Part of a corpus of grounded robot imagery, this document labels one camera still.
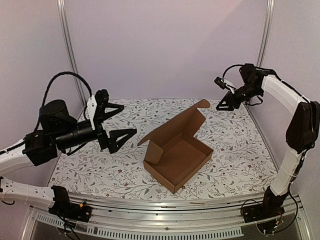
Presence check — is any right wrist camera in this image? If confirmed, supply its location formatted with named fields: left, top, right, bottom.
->
left=214, top=76, right=236, bottom=94

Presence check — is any aluminium front rail frame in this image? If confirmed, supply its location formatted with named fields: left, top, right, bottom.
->
left=22, top=193, right=315, bottom=240

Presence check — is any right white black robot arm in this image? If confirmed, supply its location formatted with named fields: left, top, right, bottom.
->
left=214, top=63, right=320, bottom=223

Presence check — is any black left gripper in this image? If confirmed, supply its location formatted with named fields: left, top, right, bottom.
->
left=56, top=103, right=139, bottom=154

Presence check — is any right aluminium corner post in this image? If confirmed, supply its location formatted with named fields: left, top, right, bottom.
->
left=256, top=0, right=275, bottom=67

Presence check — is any brown cardboard box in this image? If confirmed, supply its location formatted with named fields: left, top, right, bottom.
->
left=137, top=99, right=213, bottom=194

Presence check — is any left aluminium corner post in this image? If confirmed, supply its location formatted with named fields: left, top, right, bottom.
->
left=57, top=0, right=86, bottom=106

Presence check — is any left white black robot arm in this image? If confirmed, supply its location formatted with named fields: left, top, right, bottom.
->
left=0, top=96, right=137, bottom=220

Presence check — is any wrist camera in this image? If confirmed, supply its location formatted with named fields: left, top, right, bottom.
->
left=214, top=76, right=236, bottom=94
left=87, top=89, right=109, bottom=130

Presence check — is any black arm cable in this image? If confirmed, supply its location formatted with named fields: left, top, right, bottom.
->
left=41, top=71, right=93, bottom=108
left=221, top=64, right=263, bottom=107

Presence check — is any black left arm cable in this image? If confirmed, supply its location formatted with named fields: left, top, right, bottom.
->
left=41, top=71, right=93, bottom=108

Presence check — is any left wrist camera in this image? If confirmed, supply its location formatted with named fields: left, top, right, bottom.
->
left=87, top=89, right=109, bottom=130

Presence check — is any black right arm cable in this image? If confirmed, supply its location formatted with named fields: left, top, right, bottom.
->
left=221, top=64, right=263, bottom=107

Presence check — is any white floral table cloth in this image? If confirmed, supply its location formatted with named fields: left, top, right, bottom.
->
left=49, top=99, right=276, bottom=201

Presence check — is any aluminium corner post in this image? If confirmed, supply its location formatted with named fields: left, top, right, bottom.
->
left=57, top=0, right=86, bottom=106
left=256, top=0, right=275, bottom=67

